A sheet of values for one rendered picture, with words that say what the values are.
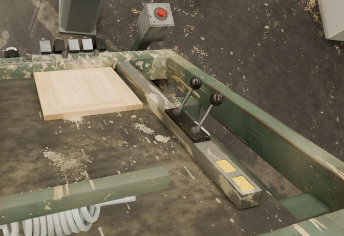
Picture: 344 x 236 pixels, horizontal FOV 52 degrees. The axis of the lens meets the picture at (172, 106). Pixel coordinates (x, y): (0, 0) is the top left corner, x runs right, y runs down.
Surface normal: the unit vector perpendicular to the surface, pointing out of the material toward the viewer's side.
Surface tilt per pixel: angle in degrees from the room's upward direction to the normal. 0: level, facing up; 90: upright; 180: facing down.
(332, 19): 90
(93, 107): 51
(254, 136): 90
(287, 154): 90
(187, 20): 0
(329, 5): 90
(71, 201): 39
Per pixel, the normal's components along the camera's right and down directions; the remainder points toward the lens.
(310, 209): 0.06, -0.91
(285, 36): 0.35, -0.26
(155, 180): 0.40, 0.40
